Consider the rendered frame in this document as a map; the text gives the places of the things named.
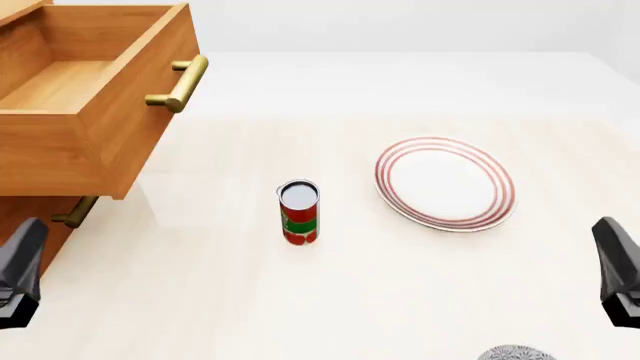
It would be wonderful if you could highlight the black patterned bowl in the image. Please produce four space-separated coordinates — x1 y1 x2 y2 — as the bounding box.
475 343 559 360

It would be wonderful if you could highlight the small brass drawer handle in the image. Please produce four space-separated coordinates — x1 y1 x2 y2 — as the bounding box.
50 195 100 230

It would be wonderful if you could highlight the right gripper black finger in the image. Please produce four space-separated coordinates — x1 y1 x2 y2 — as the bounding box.
591 216 640 303

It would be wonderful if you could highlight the white plate with red rings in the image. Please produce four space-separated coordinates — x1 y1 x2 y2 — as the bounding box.
373 135 518 234

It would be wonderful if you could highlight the closed wooden drawer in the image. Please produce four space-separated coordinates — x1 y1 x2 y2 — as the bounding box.
0 195 100 279

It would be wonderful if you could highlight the large brass drawer handle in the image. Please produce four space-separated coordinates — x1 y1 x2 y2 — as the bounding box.
144 54 210 114

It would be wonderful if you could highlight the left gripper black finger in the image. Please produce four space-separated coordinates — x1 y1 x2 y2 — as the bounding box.
0 216 51 303

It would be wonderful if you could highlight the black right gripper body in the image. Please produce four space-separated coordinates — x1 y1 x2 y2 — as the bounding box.
601 290 640 330

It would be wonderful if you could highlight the open wooden drawer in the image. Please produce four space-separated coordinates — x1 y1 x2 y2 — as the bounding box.
0 2 202 201

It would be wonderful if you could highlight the wooden cabinet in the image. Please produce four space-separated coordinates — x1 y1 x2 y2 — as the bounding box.
0 0 101 279

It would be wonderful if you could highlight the red and green tin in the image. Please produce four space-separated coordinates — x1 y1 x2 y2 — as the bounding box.
274 178 322 247

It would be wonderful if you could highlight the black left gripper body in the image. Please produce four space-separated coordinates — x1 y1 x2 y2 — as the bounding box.
0 288 41 332

